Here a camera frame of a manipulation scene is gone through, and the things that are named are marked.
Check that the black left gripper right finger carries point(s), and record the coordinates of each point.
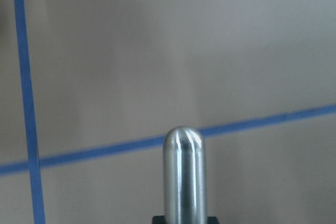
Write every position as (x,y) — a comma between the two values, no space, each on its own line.
(212,220)

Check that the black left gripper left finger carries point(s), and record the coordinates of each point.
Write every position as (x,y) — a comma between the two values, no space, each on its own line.
(158,220)

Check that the steel muddler black tip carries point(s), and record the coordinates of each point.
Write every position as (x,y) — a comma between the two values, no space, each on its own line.
(184,175)

